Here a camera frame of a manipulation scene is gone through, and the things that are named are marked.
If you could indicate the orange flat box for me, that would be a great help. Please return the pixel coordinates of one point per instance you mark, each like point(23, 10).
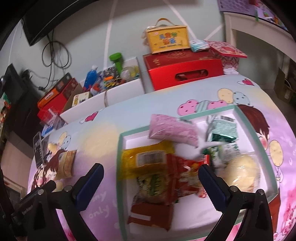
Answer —
point(55, 90)

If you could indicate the dark green snack packet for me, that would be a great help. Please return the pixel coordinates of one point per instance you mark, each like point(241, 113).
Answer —
point(221, 129)

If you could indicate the clear plastic container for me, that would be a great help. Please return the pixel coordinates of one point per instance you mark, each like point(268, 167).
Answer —
point(52, 119)

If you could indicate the red box at left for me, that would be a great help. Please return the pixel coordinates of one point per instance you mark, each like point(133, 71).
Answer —
point(59, 102)

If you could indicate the smartphone with lit screen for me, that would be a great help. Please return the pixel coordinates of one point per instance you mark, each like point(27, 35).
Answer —
point(38, 150)

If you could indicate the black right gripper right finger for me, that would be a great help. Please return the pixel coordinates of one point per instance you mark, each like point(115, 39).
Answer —
point(256, 223)

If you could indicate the pink snack packet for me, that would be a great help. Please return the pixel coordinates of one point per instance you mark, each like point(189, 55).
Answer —
point(165, 127)

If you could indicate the red patterned flat box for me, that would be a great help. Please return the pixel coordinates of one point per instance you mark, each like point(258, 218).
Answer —
point(227, 53)

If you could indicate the cartoon printed table cloth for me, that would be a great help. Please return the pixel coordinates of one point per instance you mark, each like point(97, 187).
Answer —
point(95, 139)

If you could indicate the yellow snack packet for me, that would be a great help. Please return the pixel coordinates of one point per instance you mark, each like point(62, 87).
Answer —
point(143, 160)

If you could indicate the clear bread bun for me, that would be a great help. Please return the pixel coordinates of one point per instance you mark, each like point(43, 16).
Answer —
point(243, 172)

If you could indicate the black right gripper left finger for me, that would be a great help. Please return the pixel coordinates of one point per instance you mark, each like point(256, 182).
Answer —
point(74, 199)

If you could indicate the light blue tissue pack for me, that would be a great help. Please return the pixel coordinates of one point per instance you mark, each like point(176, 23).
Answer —
point(198, 45)

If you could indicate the red snack packet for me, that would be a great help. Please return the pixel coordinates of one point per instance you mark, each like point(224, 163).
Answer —
point(184, 175)

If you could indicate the green dumbbell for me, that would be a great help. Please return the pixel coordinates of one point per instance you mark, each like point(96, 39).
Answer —
point(116, 58)

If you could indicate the yellow handled gift box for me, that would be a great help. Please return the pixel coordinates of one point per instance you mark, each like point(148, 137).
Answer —
point(166, 36)

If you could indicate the yellow jelly cup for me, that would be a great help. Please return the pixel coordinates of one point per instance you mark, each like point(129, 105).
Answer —
point(52, 147)

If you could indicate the red packet at tray front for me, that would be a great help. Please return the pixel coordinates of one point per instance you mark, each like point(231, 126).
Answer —
point(152, 214)

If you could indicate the white table with purple mat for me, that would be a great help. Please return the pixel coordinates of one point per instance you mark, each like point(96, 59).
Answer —
point(256, 19)

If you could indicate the blue bead bottle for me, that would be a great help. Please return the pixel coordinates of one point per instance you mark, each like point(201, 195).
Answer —
point(90, 79)

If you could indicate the clear round bottle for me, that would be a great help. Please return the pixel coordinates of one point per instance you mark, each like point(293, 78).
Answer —
point(130, 73)

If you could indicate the large red gift box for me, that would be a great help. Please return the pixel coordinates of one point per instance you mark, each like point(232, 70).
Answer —
point(179, 67)

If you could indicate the beige barcode snack packet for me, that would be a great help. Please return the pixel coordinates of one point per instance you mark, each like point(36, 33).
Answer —
point(65, 161)

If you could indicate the white teal-rimmed tray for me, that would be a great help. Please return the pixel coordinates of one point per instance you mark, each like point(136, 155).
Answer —
point(194, 217)

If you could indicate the white card box in bin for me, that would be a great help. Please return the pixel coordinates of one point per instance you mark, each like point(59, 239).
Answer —
point(79, 98)

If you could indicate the white cardboard toy box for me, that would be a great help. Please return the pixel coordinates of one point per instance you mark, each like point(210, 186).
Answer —
point(115, 95)

